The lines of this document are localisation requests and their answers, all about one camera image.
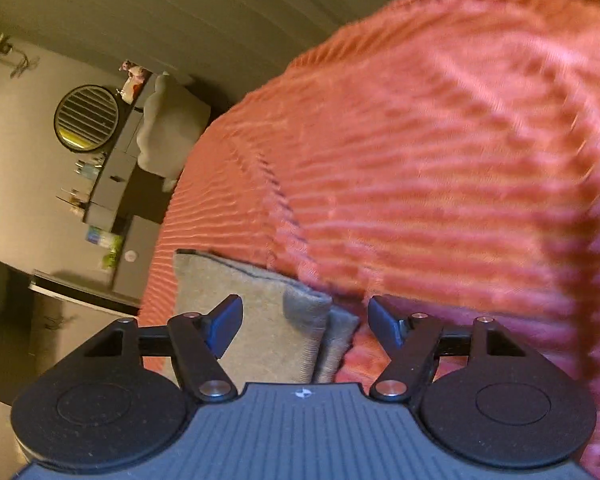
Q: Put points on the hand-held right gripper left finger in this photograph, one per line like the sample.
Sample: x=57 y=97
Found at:
x=225 y=325

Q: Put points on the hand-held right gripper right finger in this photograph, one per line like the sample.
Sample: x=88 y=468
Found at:
x=384 y=322

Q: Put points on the grey pants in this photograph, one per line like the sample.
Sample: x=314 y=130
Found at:
x=270 y=320

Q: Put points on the grey bedside cabinet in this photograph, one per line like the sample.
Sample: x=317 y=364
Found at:
x=137 y=255

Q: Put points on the green leafy packet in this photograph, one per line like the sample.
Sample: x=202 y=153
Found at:
x=112 y=255

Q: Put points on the white tower fan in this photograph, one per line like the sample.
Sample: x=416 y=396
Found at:
x=80 y=287

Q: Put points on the blue white canister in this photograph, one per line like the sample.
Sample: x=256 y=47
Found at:
x=95 y=237

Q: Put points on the pink ribbed blanket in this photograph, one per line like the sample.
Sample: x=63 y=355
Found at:
x=430 y=160

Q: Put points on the grey vanity dresser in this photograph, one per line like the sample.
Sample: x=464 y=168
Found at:
x=115 y=170

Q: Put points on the white shell-back chair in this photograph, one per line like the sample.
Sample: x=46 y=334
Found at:
x=167 y=130

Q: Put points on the pale blue bottle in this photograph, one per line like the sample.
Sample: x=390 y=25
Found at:
x=90 y=172
x=91 y=159

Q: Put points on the round black-framed mirror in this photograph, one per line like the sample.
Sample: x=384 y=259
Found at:
x=86 y=117

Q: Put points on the white red toy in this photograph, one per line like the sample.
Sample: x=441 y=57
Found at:
x=131 y=91

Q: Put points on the pink plush toy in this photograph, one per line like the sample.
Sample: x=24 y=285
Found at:
x=135 y=70

